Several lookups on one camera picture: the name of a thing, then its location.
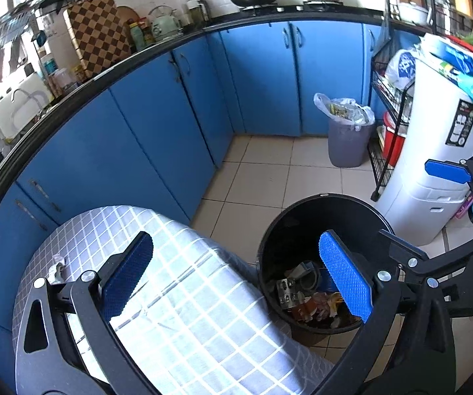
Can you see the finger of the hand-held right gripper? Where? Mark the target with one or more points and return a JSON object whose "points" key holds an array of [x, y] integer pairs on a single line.
{"points": [[446, 170], [425, 265]]}

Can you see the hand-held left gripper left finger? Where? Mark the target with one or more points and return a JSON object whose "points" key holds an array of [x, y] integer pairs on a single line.
{"points": [[131, 271]]}

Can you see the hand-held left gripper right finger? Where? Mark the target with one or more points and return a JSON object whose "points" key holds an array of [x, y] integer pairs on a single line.
{"points": [[343, 275]]}

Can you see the black round waste bin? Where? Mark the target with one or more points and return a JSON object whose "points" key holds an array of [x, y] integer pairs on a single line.
{"points": [[285, 230]]}

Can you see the pink package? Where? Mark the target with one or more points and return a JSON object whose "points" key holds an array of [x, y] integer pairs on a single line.
{"points": [[464, 208]]}

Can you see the white grey small packet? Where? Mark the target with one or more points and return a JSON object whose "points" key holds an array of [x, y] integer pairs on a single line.
{"points": [[286, 292]]}

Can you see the red bucket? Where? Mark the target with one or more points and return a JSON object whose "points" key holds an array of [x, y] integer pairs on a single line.
{"points": [[390, 140]]}

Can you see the clear plastic cup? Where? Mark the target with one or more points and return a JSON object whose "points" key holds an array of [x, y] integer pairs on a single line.
{"points": [[57, 271]]}

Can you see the grey checked tablecloth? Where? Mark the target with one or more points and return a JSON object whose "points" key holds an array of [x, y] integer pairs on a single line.
{"points": [[203, 296]]}

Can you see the grey waste bin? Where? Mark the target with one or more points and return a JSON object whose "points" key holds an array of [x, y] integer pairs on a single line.
{"points": [[349, 148]]}

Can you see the white plastic bin liner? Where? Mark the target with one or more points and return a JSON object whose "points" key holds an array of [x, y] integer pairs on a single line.
{"points": [[359, 113]]}

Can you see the blue plastic package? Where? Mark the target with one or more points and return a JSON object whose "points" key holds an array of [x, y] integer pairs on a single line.
{"points": [[462, 66]]}

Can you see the white bag with blue print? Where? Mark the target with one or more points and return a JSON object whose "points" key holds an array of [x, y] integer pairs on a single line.
{"points": [[401, 68]]}

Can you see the blue kitchen cabinets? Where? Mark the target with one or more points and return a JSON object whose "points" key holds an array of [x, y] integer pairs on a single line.
{"points": [[137, 131]]}

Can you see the white dish rack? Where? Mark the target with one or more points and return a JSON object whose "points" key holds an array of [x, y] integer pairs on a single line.
{"points": [[18, 105]]}

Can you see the black kitchen countertop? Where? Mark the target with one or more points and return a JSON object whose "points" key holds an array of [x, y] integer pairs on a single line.
{"points": [[137, 57]]}

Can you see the teal container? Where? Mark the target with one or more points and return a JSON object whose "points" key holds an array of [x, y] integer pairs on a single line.
{"points": [[49, 66]]}

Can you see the gas stove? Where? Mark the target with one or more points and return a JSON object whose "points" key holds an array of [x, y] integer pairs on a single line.
{"points": [[290, 7]]}

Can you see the green jar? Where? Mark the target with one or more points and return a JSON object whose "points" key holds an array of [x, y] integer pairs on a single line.
{"points": [[137, 37]]}

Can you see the checkered wooden cutting board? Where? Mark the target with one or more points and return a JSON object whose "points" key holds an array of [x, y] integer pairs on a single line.
{"points": [[96, 37]]}

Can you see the pale green kettle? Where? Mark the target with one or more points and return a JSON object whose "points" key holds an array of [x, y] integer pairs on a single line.
{"points": [[164, 26]]}

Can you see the round wooden board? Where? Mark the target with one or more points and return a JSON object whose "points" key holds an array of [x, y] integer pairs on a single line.
{"points": [[127, 12]]}

